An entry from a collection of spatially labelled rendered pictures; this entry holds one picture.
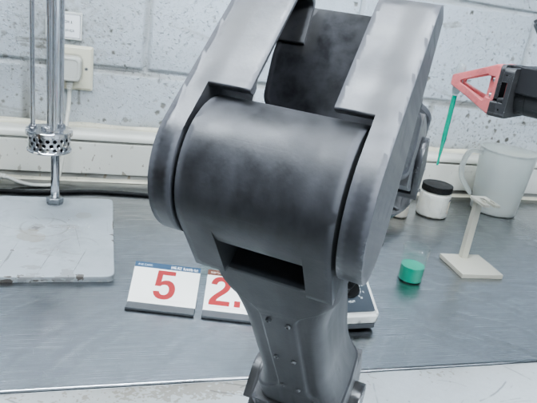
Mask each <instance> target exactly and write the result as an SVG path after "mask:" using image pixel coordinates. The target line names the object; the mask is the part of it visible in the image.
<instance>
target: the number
mask: <svg viewBox="0 0 537 403"><path fill-rule="evenodd" d="M197 278H198V273H190V272H182V271H176V270H168V269H155V268H149V267H141V266H137V268H136V273H135V276H134V280H133V287H132V291H131V294H130V296H131V297H139V298H146V299H153V300H160V301H173V302H180V303H188V304H193V303H194V298H195V293H196V287H197Z"/></svg>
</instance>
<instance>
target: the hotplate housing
mask: <svg viewBox="0 0 537 403"><path fill-rule="evenodd" d="M366 284H367V287H368V291H369V293H370V296H371V299H372V303H373V305H374V308H375V311H373V312H359V313H348V329H363V328H374V324H375V323H376V321H377V318H378V314H379V312H378V309H377V307H376V303H375V300H374V297H373V296H372V291H371V289H370V286H369V284H368V282H367V283H366Z"/></svg>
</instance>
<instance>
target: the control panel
mask: <svg viewBox="0 0 537 403"><path fill-rule="evenodd" d="M359 287H360V292H359V294H358V295H357V296H356V297H354V298H348V313H359V312H373V311H375V308H374V305H373V303H372V299H371V296H370V293H369V291H368V287H367V284H366V285H359Z"/></svg>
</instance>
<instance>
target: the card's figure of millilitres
mask: <svg viewBox="0 0 537 403"><path fill-rule="evenodd" d="M205 305H208V306H216V307H223V308H230V309H243V310H245V307H244V305H243V303H242V301H241V299H240V298H239V296H238V294H237V292H236V291H234V290H233V289H232V288H231V287H230V286H229V285H228V283H227V282H226V281H225V279H224V278H223V277H222V276H217V275H209V284H208V290H207V296H206V302H205Z"/></svg>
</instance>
